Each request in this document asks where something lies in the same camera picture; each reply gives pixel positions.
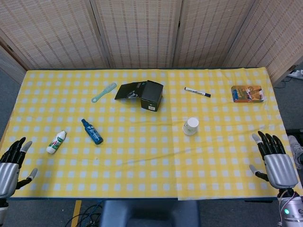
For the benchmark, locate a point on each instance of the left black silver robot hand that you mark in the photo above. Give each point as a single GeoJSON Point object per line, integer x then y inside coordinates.
{"type": "Point", "coordinates": [8, 170]}

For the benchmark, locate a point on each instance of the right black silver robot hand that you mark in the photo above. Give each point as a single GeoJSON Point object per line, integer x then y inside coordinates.
{"type": "Point", "coordinates": [280, 170]}

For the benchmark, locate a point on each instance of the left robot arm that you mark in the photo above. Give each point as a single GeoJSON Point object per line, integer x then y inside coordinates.
{"type": "Point", "coordinates": [2, 212]}

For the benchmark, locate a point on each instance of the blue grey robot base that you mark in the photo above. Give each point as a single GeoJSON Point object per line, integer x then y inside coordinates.
{"type": "Point", "coordinates": [149, 214]}

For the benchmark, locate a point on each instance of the grey white shoe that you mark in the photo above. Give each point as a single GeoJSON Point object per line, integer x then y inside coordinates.
{"type": "Point", "coordinates": [296, 149]}

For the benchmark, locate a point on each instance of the yellow white checked tablecloth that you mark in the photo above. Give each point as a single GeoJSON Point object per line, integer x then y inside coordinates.
{"type": "Point", "coordinates": [232, 146]}
{"type": "Point", "coordinates": [94, 151]}

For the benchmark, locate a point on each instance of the white bottle green label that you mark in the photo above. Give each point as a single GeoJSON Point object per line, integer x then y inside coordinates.
{"type": "Point", "coordinates": [56, 142]}

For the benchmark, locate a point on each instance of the yellow floor tape strip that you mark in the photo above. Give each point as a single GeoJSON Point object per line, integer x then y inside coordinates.
{"type": "Point", "coordinates": [76, 212]}

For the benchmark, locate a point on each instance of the orange printed tin box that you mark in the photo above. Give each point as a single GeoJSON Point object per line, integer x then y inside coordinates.
{"type": "Point", "coordinates": [247, 93]}

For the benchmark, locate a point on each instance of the blue spray bottle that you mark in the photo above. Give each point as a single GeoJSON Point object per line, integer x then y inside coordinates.
{"type": "Point", "coordinates": [92, 132]}

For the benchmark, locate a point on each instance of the woven folding screen panel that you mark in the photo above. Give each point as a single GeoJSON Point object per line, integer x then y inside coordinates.
{"type": "Point", "coordinates": [274, 35]}
{"type": "Point", "coordinates": [137, 33]}
{"type": "Point", "coordinates": [208, 33]}
{"type": "Point", "coordinates": [52, 33]}
{"type": "Point", "coordinates": [9, 63]}

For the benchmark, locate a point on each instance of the black white marker pen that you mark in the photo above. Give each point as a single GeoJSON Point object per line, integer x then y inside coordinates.
{"type": "Point", "coordinates": [197, 92]}

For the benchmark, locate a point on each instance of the teal plastic comb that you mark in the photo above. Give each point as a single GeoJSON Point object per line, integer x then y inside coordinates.
{"type": "Point", "coordinates": [104, 92]}

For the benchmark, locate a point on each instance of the open black cardboard box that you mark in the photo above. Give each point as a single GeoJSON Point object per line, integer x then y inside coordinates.
{"type": "Point", "coordinates": [151, 94]}

